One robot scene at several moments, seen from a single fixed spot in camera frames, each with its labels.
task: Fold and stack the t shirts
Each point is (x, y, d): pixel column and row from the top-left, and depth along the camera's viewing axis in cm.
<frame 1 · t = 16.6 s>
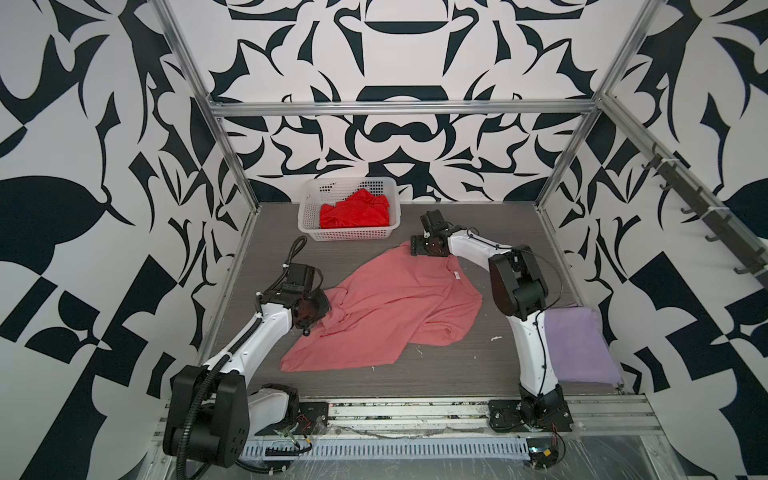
left hand: (325, 302, 87), fingers closed
right hand: (422, 243, 106), fingers open
pink t shirt: (408, 299, 94), point 2 cm above the table
red t shirt: (362, 209, 116), point 3 cm above the table
folded purple t shirt: (578, 347, 88), on the table

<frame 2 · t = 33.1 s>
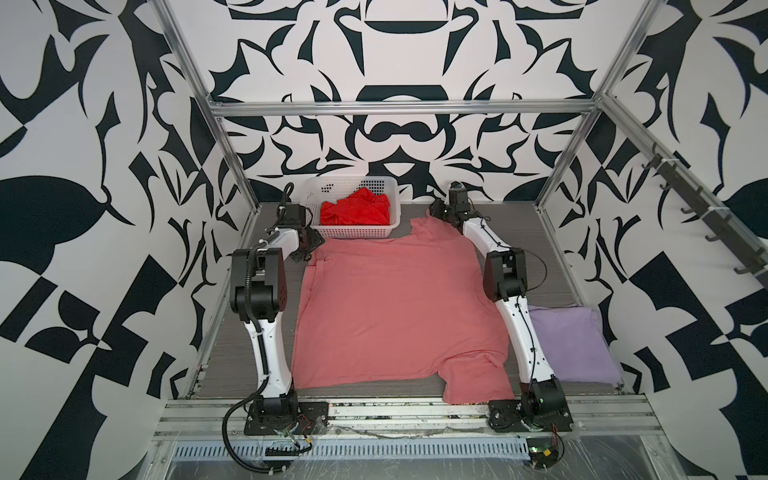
left hand: (312, 237, 105), fingers open
right hand: (433, 201, 116), fingers open
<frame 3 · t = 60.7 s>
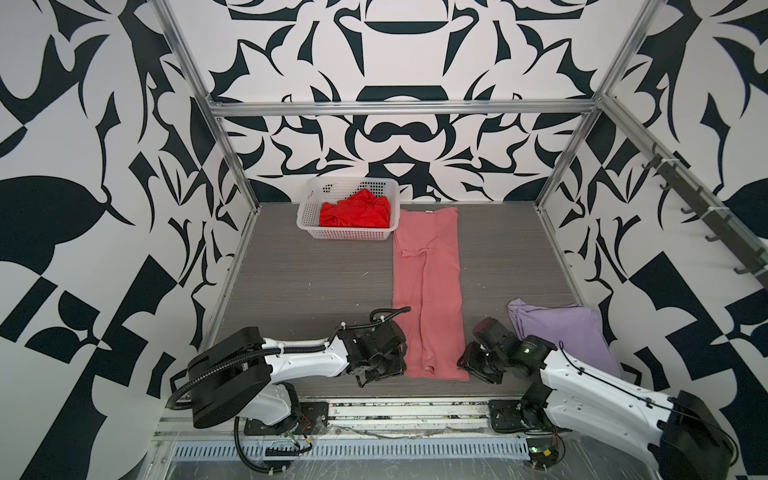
left hand: (409, 367, 80), fingers open
right hand: (459, 366, 81), fingers open
pink t shirt: (427, 293, 96), point 2 cm above the table
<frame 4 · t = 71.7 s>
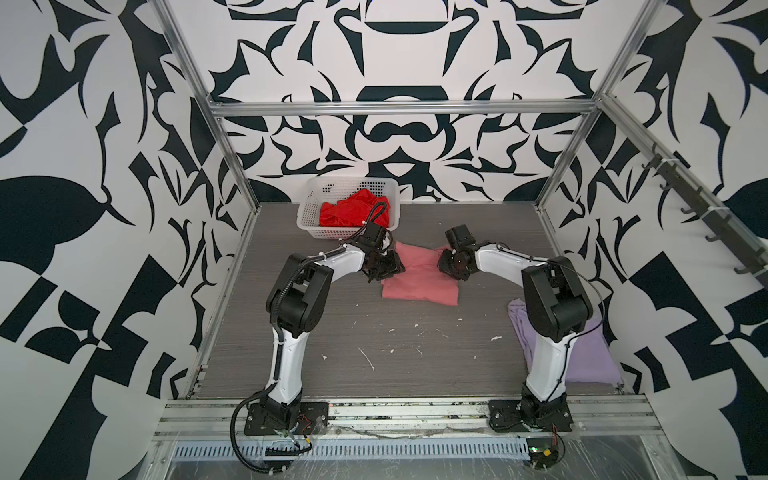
left hand: (403, 266, 98), fingers open
right hand: (444, 264, 100), fingers open
pink t shirt: (422, 279, 101), on the table
